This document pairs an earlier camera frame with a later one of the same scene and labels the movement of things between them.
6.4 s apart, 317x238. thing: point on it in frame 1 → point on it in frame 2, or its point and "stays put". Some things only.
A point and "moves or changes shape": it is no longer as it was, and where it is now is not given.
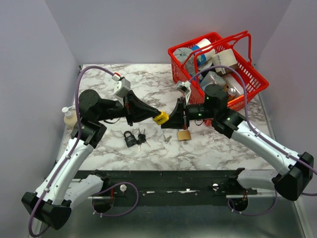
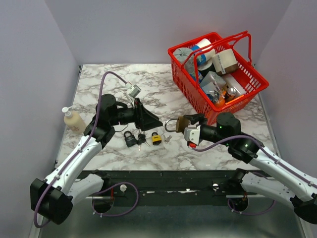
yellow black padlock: x=162 y=118 → x=156 y=138
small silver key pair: x=167 y=139 stays put
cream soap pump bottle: x=70 y=118 stays put
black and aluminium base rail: x=212 y=184 stays put
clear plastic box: x=211 y=78 stays put
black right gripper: x=177 y=119 → x=195 y=117
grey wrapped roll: x=182 y=53 stays put
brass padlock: x=184 y=135 moves or changes shape
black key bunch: x=141 y=137 stays put
